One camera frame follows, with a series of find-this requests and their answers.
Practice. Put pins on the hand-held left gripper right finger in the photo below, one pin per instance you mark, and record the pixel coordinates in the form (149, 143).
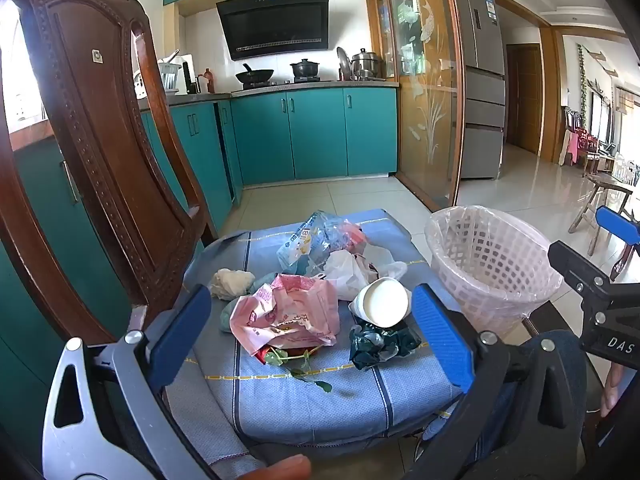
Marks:
(440, 340)

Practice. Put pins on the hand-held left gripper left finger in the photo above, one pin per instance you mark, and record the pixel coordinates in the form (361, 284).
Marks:
(180, 330)

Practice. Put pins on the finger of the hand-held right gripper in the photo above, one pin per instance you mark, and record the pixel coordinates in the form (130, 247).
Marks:
(570, 265)
(617, 225)

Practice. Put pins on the white paper cup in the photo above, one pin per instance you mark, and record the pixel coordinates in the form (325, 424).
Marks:
(382, 302)

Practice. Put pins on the dark green wrapper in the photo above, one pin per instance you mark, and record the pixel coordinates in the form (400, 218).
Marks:
(370, 350)

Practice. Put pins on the white plastic mesh basket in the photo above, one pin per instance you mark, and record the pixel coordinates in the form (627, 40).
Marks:
(480, 270)

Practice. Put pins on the pink printed plastic bag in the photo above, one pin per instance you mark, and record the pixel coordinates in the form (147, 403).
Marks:
(290, 310)

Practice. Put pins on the white plastic bag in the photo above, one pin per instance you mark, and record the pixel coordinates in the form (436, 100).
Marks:
(345, 272)

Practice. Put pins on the red paper packet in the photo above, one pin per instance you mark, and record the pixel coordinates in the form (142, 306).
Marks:
(300, 351)

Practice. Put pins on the person's right hand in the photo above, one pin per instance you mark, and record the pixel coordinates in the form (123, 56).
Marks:
(612, 390)

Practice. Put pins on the person's left hand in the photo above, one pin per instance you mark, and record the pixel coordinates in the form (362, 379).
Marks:
(272, 469)

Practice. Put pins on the wooden stool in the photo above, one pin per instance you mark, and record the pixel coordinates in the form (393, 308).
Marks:
(600, 185)

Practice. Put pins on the white crumpled tissue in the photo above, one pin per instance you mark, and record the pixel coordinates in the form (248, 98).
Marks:
(230, 282)

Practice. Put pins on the pink cloth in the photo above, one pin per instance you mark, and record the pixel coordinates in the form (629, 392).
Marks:
(569, 147)

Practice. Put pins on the teal crumpled cloth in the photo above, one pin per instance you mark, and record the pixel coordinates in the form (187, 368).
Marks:
(260, 282)

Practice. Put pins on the green leafy stem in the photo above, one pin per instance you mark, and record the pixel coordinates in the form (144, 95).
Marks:
(300, 374)

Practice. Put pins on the pink crumpled plastic bag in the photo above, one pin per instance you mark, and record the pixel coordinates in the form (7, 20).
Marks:
(352, 234)

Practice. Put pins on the green vine garland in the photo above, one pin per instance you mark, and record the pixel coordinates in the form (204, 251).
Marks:
(582, 85)

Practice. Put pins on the blue striped seat cushion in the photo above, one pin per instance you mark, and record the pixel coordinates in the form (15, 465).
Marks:
(310, 410)

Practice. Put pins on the clear blue printed plastic bag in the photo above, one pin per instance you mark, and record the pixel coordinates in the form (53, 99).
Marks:
(305, 245)

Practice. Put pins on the wooden room door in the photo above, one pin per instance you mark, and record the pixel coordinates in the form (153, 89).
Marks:
(525, 100)

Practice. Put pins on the silver refrigerator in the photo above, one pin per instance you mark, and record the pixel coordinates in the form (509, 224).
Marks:
(482, 110)

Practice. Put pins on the carved wooden chair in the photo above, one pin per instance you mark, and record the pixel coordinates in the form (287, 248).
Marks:
(100, 135)

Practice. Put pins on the etched glass partition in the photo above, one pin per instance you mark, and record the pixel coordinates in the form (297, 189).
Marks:
(425, 110)

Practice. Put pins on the teal lower kitchen cabinets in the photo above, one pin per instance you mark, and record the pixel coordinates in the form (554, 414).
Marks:
(315, 130)

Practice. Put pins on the brown sauce bottle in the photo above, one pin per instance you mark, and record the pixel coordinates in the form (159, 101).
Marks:
(208, 82)

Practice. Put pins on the steel dish rack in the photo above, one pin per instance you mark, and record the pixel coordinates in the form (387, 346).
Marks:
(169, 77)

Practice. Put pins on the white kitchen appliance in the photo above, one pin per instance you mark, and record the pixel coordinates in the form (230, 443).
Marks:
(186, 75)

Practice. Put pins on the black wok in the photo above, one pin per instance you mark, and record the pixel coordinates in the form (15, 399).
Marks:
(255, 76)

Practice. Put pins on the gas stove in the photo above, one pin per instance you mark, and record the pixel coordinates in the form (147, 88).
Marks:
(282, 83)

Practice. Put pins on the grey kitchen countertop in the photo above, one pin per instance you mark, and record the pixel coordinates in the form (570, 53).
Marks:
(320, 85)

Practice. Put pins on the steel stock pot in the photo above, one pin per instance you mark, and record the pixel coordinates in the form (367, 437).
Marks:
(367, 65)

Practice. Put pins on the black cooking pot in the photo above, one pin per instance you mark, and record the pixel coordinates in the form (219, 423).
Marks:
(305, 69)

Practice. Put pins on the steel pot lid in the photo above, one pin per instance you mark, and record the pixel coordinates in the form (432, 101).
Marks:
(342, 62)

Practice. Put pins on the bright window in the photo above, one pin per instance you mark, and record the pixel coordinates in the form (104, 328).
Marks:
(20, 70)

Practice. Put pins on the black range hood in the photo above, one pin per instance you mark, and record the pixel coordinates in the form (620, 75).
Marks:
(275, 25)

